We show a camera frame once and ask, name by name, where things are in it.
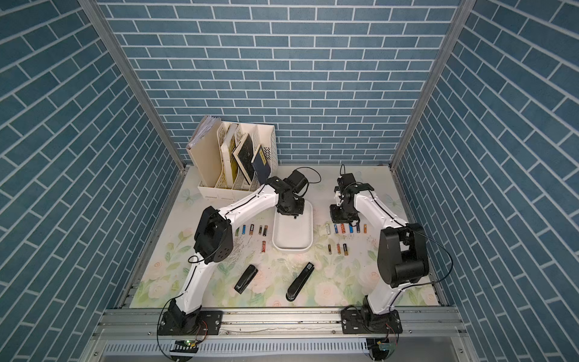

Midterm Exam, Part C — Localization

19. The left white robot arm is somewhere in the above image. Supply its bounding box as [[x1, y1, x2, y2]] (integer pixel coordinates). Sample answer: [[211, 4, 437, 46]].
[[170, 170, 308, 316]]

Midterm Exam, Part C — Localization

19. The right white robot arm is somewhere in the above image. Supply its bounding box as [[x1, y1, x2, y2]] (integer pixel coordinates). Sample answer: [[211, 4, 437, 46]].
[[330, 173, 429, 317]]

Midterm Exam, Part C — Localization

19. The white plastic storage box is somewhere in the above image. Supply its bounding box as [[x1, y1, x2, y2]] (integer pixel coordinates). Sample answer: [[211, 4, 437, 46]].
[[272, 201, 314, 253]]

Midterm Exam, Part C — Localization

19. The dark blue notebook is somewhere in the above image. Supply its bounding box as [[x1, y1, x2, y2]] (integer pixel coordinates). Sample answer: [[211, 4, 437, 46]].
[[252, 145, 271, 185]]

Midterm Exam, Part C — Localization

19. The beige desktop file organizer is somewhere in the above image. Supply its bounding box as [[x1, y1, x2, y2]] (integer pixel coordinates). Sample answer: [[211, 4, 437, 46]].
[[185, 116, 278, 202]]

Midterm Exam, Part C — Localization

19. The long black stapler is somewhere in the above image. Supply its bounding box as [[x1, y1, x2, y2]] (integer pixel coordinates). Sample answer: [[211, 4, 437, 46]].
[[286, 262, 315, 302]]

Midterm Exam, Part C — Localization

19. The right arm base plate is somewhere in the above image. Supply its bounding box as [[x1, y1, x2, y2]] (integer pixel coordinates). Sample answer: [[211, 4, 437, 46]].
[[341, 306, 403, 335]]

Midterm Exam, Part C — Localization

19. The aluminium mounting rail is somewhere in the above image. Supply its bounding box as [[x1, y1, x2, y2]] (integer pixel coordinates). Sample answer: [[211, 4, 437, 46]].
[[93, 306, 467, 340]]

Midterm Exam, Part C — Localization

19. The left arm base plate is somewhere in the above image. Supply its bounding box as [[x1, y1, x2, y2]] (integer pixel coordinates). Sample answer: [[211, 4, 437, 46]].
[[158, 309, 223, 336]]

